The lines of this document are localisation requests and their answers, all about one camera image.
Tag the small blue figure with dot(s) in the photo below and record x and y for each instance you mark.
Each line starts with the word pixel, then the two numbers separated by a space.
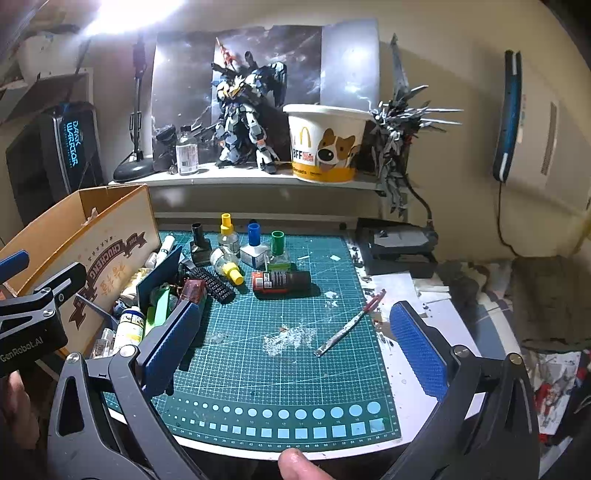
pixel 119 305

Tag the person's right hand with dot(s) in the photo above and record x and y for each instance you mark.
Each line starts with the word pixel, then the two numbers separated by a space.
pixel 300 466

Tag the clear bottle white label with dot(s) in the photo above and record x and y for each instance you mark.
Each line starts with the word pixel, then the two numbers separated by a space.
pixel 187 154

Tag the black cap glass bottle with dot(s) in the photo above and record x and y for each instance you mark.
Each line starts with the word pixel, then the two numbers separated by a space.
pixel 202 251

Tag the grey blue plastic stick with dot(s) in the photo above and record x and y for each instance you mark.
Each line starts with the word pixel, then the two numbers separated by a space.
pixel 99 310

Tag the white blue robot model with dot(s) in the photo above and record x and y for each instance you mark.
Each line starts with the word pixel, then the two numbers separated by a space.
pixel 244 115

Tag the blue cap glass bottle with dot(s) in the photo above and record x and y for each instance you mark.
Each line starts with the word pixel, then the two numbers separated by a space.
pixel 254 233

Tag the white labelled plastic bottle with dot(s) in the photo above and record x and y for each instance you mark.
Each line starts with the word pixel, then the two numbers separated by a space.
pixel 128 327

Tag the printed colourful paper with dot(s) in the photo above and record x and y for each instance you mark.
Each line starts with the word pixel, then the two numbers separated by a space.
pixel 554 383

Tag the green cutting mat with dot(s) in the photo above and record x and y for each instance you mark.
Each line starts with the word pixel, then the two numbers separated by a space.
pixel 277 378

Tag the white paper sheet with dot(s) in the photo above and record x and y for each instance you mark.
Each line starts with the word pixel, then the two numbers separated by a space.
pixel 401 286

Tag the small clear bottle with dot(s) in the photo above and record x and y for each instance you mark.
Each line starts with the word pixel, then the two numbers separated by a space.
pixel 104 344

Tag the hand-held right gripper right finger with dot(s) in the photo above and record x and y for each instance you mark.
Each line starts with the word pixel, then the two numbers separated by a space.
pixel 418 350

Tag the person's left hand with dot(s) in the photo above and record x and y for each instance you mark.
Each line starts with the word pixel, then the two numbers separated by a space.
pixel 17 392

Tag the orange black spray can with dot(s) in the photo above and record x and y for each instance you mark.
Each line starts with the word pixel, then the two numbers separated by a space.
pixel 277 282

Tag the black desk lamp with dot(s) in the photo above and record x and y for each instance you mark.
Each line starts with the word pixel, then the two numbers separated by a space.
pixel 131 170

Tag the dark silver winged model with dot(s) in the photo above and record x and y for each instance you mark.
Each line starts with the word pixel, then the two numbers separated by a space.
pixel 397 129

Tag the light green case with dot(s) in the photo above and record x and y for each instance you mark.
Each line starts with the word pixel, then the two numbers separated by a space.
pixel 161 310

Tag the white shelf board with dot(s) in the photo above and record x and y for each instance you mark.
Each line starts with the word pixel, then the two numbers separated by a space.
pixel 254 180

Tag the beige packet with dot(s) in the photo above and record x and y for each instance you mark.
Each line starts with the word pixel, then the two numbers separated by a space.
pixel 133 288

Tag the wall poster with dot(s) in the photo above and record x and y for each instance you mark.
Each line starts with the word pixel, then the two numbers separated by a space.
pixel 184 69

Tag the blue white long device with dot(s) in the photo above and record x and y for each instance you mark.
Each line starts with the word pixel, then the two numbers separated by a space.
pixel 508 115

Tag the blue sanding block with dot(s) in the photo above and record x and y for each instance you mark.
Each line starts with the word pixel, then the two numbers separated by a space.
pixel 159 281

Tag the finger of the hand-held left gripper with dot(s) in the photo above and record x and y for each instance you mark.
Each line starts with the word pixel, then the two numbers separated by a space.
pixel 13 266
pixel 62 279

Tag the green cap glass bottle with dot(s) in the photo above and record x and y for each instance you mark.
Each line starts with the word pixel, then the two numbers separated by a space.
pixel 277 242

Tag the dog print paper bucket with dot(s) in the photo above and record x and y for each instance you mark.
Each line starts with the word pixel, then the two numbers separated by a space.
pixel 323 157

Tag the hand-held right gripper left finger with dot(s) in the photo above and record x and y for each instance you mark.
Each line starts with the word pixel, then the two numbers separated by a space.
pixel 168 344

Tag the black computer case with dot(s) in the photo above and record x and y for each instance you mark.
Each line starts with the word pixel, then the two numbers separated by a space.
pixel 55 175

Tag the black model tank track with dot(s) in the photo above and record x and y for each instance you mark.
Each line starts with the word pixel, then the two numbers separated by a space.
pixel 212 284

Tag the yellow cap glass bottle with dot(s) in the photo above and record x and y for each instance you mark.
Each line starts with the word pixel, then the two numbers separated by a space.
pixel 221 258
pixel 226 222

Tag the brown printed cardboard box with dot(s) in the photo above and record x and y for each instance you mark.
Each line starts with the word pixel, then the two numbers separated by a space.
pixel 115 230

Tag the white capped marker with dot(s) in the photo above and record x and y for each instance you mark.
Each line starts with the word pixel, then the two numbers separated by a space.
pixel 165 247

